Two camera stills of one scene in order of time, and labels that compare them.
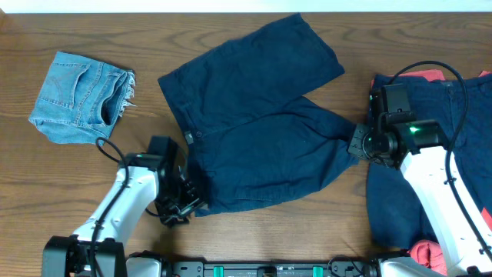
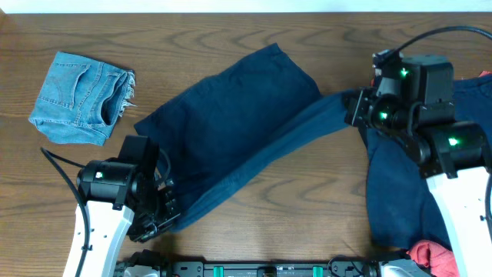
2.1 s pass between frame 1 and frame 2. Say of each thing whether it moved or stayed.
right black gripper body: moved
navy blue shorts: moved
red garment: stayed
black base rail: stayed
